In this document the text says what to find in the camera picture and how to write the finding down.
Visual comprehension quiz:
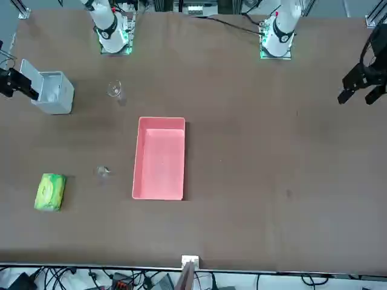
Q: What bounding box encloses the white lidded trash bin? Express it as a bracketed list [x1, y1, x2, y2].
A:
[19, 59, 75, 115]

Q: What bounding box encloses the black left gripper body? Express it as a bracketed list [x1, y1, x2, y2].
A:
[367, 23, 387, 75]

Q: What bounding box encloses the green tissue pack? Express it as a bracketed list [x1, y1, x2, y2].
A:
[33, 173, 67, 211]

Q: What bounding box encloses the black device with red parts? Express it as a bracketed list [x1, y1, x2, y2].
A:
[111, 272, 134, 290]

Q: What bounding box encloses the aluminium corner profile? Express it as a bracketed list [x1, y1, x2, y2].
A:
[365, 5, 382, 28]
[18, 0, 31, 19]

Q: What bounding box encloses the black cable across table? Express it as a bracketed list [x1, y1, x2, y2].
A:
[193, 13, 264, 34]

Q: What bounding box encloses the aluminium frame post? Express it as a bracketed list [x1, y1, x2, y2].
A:
[177, 255, 201, 290]

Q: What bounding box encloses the dark grey power box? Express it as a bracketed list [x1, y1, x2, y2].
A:
[152, 273, 175, 290]

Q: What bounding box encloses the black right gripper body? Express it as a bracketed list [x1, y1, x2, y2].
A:
[0, 68, 15, 98]

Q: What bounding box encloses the large glass beaker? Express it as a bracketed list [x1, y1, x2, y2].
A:
[106, 80, 127, 106]

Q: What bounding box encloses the black power adapter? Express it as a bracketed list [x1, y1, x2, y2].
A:
[5, 271, 36, 290]

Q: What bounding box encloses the pink plastic container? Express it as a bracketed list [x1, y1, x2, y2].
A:
[131, 117, 186, 201]

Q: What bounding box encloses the small glass beaker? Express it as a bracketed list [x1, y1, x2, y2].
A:
[96, 165, 113, 185]

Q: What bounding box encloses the black left gripper cable loop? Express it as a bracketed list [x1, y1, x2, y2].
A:
[360, 28, 377, 72]

